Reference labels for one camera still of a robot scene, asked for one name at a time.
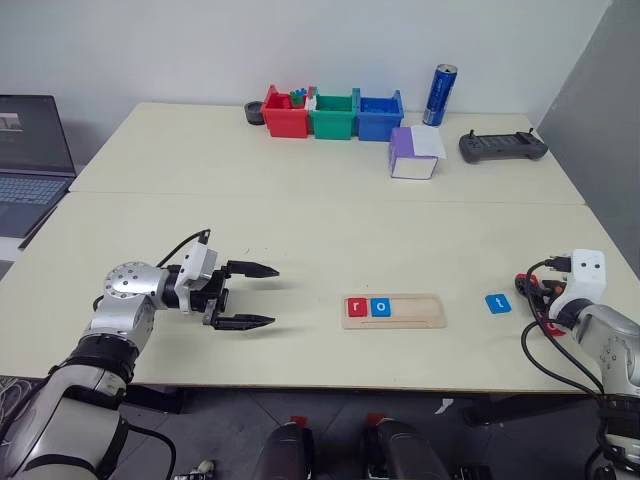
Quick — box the tangled wire bundle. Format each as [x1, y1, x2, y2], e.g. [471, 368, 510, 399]
[0, 374, 47, 451]

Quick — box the gray laptop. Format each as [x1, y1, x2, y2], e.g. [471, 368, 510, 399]
[0, 94, 78, 239]

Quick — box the white paper sheet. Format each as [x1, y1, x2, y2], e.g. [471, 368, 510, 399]
[410, 124, 448, 161]

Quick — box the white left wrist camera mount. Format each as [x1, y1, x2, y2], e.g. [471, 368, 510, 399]
[177, 243, 220, 314]

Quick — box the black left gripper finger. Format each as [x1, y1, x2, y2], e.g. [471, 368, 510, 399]
[209, 313, 278, 333]
[226, 259, 281, 281]

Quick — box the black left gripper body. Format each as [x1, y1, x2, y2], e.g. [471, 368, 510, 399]
[191, 266, 232, 329]

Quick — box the purple and white box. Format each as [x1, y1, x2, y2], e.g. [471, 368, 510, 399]
[387, 125, 448, 182]

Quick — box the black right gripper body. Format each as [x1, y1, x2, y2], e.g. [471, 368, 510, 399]
[535, 276, 568, 310]

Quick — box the black left upper arm cable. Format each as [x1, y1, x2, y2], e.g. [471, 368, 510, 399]
[122, 418, 177, 480]

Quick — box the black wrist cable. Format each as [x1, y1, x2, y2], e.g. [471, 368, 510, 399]
[520, 256, 607, 401]
[156, 228, 212, 269]

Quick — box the gray handheld controller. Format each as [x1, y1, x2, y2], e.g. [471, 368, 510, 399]
[458, 129, 550, 165]

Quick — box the green plastic bin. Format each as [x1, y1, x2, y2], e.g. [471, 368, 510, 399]
[308, 87, 362, 142]

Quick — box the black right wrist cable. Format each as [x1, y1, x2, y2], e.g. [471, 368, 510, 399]
[520, 256, 607, 401]

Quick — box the red plastic bin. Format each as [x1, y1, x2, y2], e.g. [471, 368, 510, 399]
[262, 84, 314, 139]

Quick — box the blue plastic bin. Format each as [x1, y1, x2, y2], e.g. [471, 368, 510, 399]
[355, 89, 406, 143]

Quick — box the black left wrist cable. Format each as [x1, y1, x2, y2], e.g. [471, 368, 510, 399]
[156, 228, 212, 269]

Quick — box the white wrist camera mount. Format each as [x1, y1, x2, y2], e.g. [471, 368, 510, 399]
[548, 248, 608, 322]
[177, 243, 220, 314]

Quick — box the black round container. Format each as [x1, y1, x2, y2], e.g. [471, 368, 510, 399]
[243, 100, 267, 127]

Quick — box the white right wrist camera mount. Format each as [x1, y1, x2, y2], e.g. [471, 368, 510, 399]
[548, 248, 608, 322]

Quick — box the blue letter t block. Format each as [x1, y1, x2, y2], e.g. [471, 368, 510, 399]
[484, 292, 513, 316]

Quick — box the dark rounded shape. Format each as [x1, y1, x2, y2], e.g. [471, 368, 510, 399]
[360, 412, 452, 480]
[258, 414, 318, 480]

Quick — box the wooden letter tray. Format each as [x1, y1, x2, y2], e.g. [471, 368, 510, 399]
[341, 293, 448, 331]

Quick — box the blue drink can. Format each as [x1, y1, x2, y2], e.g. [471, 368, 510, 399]
[422, 62, 461, 129]

